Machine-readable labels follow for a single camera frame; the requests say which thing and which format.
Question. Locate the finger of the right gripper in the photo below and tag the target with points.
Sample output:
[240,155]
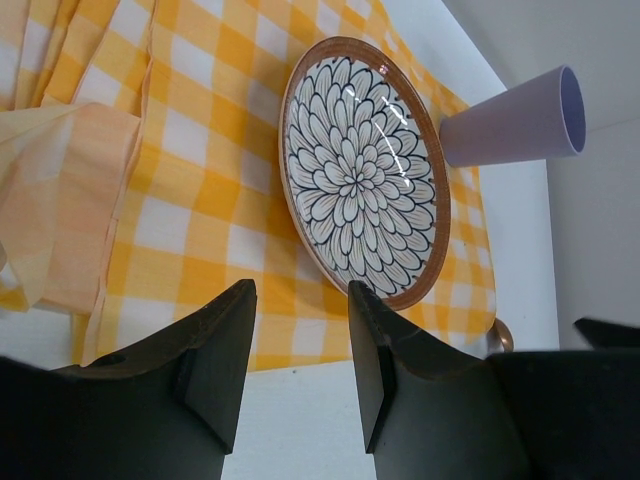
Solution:
[601,334]

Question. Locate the yellow white checkered napkin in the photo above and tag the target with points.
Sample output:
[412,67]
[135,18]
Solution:
[143,178]

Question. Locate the copper coloured spoon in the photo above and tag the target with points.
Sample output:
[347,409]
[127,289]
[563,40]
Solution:
[499,338]

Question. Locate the lilac plastic cup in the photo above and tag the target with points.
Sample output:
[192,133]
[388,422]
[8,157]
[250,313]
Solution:
[542,118]

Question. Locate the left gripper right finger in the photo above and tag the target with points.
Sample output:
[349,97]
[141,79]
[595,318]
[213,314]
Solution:
[430,411]

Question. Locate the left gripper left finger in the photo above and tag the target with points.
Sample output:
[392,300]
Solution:
[165,407]

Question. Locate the floral patterned ceramic plate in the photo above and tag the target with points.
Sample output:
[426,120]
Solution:
[363,171]

